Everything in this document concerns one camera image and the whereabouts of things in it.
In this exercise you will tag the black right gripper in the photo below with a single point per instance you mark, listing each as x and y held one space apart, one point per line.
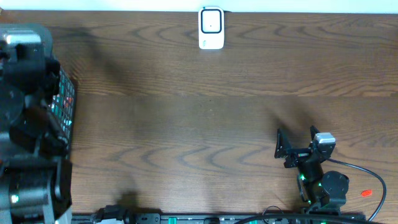
300 152

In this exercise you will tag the white barcode scanner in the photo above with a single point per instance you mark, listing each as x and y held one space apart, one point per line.
211 28

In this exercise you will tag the black mounting rail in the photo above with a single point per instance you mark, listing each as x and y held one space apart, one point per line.
117 214

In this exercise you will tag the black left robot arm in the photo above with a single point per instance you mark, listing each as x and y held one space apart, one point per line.
35 188

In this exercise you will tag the grey plastic basket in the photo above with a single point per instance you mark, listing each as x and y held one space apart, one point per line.
37 97

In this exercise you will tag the red sticker on table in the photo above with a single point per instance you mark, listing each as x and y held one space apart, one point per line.
366 193

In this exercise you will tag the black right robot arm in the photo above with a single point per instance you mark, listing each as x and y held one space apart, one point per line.
325 192

